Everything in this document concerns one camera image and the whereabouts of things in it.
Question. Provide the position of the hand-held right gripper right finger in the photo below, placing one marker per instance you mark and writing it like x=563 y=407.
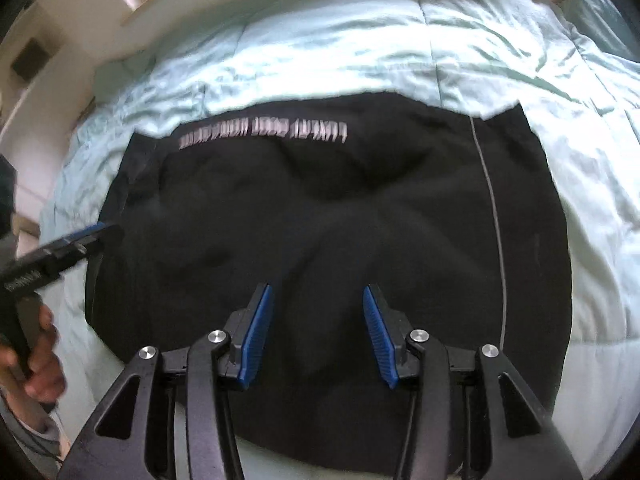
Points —
x=379 y=340

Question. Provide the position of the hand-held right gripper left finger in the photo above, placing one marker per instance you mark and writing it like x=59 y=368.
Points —
x=256 y=340

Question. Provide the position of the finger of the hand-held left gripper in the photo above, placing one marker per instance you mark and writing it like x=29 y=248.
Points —
x=102 y=239

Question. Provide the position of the black jacket with grey piping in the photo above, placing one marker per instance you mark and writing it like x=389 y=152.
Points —
x=325 y=220

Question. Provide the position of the person's left hand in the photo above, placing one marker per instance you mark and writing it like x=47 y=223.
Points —
x=45 y=375

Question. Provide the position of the dark square wall panel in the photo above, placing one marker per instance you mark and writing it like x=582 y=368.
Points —
x=30 y=59

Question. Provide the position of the pale green bedspread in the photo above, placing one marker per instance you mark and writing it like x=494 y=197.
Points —
x=350 y=50

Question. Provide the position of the person's left forearm grey sleeve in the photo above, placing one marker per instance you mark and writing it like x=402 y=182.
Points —
x=30 y=440

